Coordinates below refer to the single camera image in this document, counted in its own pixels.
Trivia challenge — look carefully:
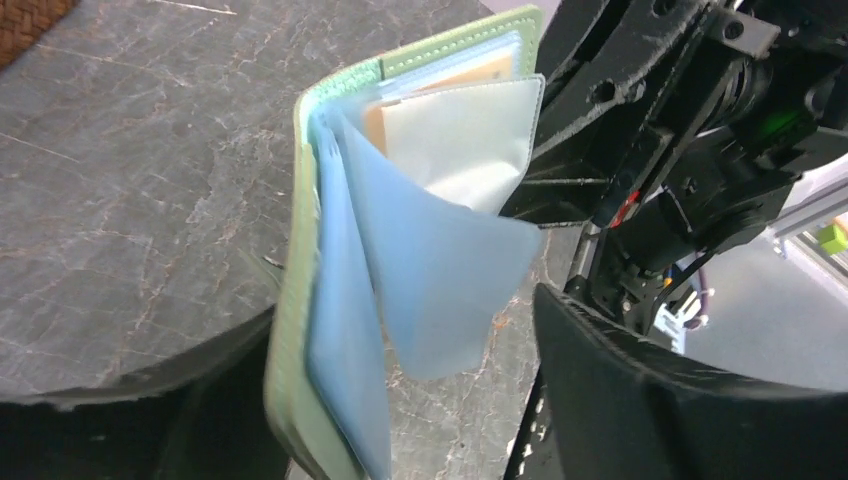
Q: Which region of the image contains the light blue card holder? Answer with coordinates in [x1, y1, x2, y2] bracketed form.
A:
[264, 5, 546, 479]

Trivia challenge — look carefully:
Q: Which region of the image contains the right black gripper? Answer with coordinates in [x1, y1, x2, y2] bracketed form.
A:
[501, 1, 781, 228]

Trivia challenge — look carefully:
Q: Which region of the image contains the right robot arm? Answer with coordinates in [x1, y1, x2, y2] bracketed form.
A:
[503, 1, 847, 333]

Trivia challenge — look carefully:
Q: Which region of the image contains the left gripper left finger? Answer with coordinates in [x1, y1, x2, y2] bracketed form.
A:
[1, 310, 291, 479]

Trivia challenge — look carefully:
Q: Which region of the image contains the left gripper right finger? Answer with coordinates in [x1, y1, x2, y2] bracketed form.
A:
[504, 283, 847, 479]

